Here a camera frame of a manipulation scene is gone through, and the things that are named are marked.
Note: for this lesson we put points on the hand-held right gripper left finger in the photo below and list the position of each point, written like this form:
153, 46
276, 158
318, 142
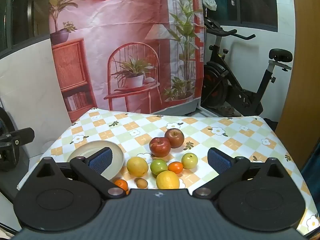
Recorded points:
100, 161

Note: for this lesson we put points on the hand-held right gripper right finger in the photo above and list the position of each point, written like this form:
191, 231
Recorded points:
218, 161

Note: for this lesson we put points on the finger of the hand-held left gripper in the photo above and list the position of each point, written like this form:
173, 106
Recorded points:
23, 136

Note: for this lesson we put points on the beige plate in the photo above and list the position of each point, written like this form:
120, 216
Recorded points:
82, 150

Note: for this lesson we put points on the yellow-green apple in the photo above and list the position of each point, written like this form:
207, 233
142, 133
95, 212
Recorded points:
189, 160

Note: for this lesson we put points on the orange mandarin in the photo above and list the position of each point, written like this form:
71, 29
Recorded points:
175, 167
122, 184

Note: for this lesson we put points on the yellow lemon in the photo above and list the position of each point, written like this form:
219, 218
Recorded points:
167, 180
137, 166

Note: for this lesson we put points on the brown kiwi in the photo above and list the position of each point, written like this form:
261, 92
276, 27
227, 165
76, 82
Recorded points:
141, 183

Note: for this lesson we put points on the red apple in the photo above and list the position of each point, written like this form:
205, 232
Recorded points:
176, 138
160, 147

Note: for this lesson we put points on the green apple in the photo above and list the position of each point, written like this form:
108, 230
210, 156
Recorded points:
158, 167

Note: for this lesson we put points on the checked flower tablecloth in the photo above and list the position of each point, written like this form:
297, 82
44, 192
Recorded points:
225, 135

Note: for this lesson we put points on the black exercise bike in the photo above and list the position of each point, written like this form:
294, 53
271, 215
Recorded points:
225, 80

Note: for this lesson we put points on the blue curtain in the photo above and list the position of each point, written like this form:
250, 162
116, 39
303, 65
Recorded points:
313, 175

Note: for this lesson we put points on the wooden door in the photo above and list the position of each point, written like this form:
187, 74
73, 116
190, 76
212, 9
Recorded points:
305, 80

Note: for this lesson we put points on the dark glass window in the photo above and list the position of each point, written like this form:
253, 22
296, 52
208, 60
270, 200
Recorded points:
20, 10
255, 2

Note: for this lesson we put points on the white cloth cap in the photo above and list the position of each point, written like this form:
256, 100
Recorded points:
209, 2

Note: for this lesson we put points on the printed wall backdrop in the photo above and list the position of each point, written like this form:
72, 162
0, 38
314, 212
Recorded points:
120, 17

